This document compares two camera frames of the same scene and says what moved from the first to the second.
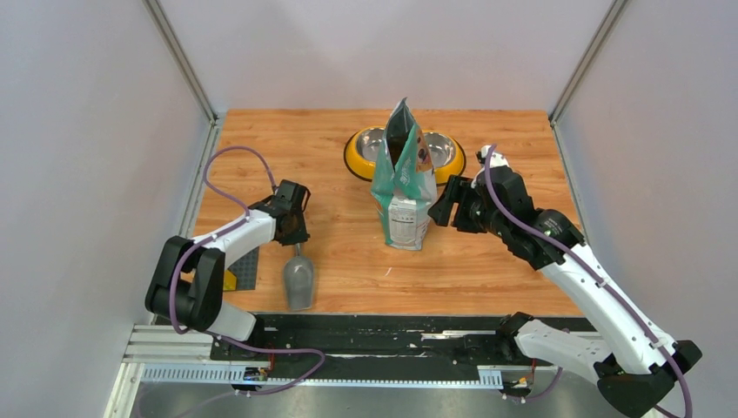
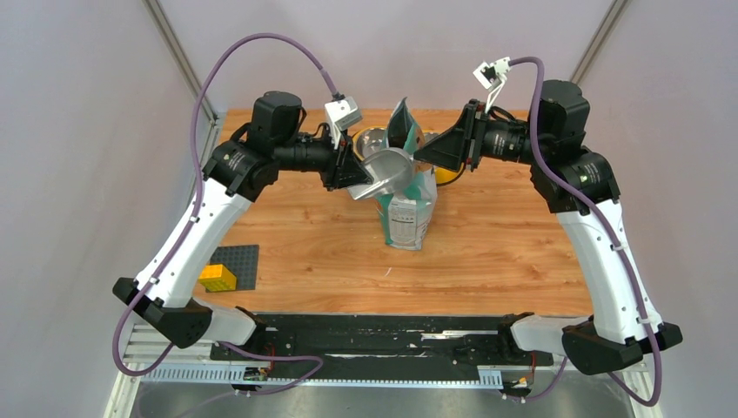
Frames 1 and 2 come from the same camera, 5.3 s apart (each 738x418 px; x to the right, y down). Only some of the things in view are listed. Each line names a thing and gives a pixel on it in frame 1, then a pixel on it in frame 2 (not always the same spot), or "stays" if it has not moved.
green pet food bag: x=404 y=188 stays
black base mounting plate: x=398 y=339 stays
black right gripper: x=466 y=191 to x=459 y=144
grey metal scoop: x=299 y=274 to x=391 y=170
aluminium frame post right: x=611 y=16 stays
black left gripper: x=301 y=236 to x=343 y=169
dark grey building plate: x=245 y=269 stays
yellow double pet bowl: x=364 y=146 stays
